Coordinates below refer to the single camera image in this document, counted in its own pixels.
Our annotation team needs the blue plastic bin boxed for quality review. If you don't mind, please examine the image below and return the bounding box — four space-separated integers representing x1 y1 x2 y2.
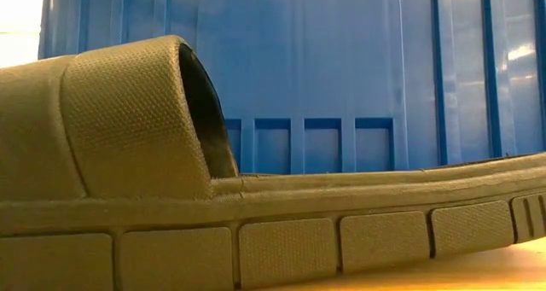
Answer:
37 0 546 176

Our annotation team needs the black slide sandal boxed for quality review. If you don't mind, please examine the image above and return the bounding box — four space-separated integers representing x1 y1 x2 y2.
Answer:
0 34 546 291

